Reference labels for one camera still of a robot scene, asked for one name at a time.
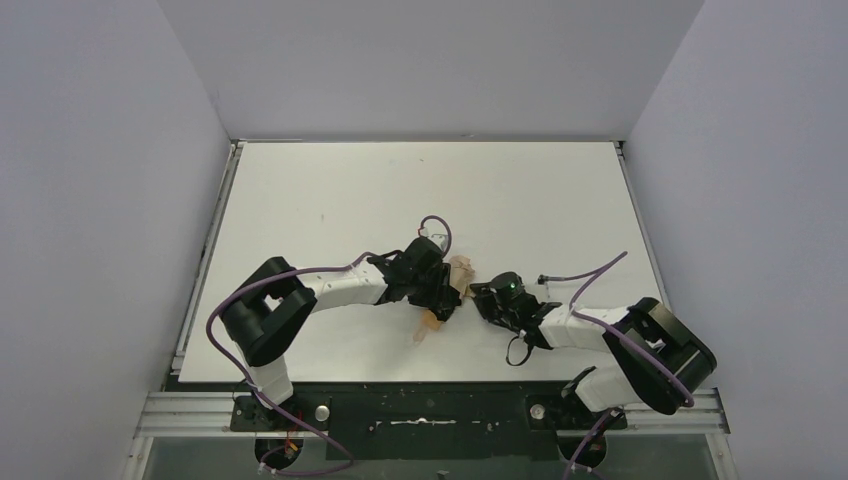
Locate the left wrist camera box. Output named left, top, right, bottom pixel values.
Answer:
left=420, top=227, right=448, bottom=245

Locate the aluminium frame rail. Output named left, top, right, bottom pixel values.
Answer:
left=123, top=382, right=738, bottom=479

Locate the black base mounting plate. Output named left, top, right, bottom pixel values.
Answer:
left=230, top=381, right=627, bottom=467

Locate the beige folding umbrella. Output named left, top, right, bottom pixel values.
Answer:
left=413, top=255, right=475, bottom=345

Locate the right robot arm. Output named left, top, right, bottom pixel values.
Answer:
left=470, top=272, right=717, bottom=415

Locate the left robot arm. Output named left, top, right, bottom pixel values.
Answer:
left=211, top=237, right=474, bottom=409

